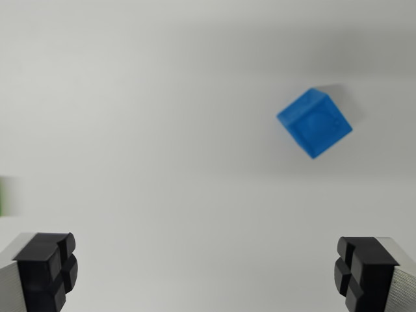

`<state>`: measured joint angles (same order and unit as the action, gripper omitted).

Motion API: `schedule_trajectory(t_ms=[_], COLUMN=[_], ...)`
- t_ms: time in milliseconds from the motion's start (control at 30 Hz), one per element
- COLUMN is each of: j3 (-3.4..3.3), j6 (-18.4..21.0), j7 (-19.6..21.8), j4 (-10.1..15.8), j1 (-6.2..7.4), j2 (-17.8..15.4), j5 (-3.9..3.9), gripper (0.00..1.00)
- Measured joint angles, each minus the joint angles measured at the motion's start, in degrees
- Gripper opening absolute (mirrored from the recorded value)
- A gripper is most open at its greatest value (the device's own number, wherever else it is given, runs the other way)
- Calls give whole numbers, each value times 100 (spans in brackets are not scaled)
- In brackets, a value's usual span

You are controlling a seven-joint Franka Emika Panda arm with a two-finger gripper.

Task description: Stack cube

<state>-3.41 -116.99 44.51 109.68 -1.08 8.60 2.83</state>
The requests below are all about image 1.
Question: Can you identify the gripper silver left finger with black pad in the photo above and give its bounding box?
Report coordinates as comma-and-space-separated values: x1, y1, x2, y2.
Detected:
0, 231, 79, 312

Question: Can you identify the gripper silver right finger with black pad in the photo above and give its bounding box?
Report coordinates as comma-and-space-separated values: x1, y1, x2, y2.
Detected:
333, 236, 416, 312

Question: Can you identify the green embossed cube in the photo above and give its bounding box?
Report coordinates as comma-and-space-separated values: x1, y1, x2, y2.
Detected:
0, 176, 14, 216

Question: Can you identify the blue embossed cube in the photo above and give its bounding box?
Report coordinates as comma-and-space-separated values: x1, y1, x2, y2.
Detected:
276, 87, 354, 161

